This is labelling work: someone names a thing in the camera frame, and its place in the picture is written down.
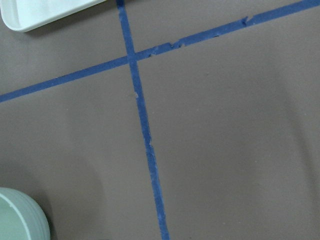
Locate green bowl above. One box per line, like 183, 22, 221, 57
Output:
0, 187, 51, 240

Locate cream bear tray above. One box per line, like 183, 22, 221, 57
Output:
0, 0, 103, 33

